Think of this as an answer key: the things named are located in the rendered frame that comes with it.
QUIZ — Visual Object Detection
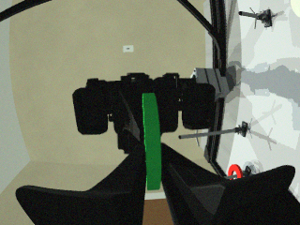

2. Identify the red ring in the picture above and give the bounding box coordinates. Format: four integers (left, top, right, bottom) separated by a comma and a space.
228, 164, 243, 178

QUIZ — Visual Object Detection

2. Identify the green ring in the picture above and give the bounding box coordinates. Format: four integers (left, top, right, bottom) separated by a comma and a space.
142, 93, 161, 190

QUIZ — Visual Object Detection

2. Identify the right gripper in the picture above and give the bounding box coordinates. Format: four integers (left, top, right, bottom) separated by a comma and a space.
72, 81, 216, 142

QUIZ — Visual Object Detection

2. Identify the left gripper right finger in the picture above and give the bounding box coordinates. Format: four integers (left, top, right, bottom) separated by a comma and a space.
161, 142, 295, 225

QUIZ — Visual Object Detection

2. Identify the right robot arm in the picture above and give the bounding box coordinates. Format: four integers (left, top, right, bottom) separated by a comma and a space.
85, 73, 196, 154

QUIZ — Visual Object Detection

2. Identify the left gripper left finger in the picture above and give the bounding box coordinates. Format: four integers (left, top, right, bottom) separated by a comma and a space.
15, 143, 146, 225

